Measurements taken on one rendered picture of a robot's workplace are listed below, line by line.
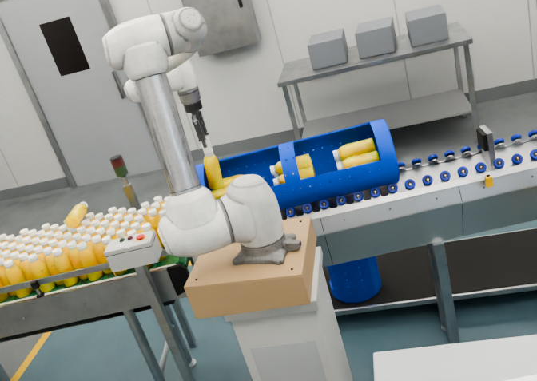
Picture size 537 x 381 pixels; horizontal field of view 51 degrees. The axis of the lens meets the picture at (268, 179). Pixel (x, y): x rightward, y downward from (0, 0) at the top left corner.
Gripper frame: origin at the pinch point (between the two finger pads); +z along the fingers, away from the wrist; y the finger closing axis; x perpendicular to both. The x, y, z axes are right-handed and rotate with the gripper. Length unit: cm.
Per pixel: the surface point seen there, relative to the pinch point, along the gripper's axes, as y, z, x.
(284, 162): -9.8, 12.7, -31.7
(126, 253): -34, 25, 38
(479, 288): 15, 117, -109
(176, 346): -30, 78, 36
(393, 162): -14, 22, -75
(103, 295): -22, 49, 61
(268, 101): 333, 81, -3
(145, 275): -31, 38, 36
